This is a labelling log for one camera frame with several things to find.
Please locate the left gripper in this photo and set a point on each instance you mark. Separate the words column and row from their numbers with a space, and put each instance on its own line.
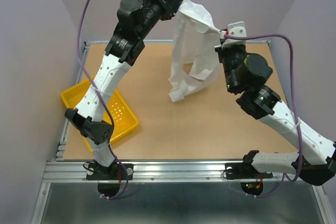
column 168, row 2

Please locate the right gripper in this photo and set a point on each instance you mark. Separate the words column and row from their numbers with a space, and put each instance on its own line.
column 222, row 51

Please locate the white long sleeve shirt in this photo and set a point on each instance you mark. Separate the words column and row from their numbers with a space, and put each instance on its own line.
column 195, row 64

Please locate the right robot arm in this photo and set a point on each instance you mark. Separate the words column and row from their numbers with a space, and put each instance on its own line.
column 246, row 74

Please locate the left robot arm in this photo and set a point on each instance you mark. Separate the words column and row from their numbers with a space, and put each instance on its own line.
column 136, row 18

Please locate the yellow plastic tray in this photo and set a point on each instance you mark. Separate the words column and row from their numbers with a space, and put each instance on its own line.
column 76, row 147

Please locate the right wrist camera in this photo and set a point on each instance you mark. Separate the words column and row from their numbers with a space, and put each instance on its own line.
column 234, row 34

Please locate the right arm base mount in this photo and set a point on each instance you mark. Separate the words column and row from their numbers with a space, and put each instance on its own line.
column 255, row 180

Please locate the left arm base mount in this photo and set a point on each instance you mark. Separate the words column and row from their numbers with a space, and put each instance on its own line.
column 109, row 179

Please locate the aluminium front rail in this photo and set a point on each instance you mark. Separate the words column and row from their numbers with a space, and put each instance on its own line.
column 168, row 171

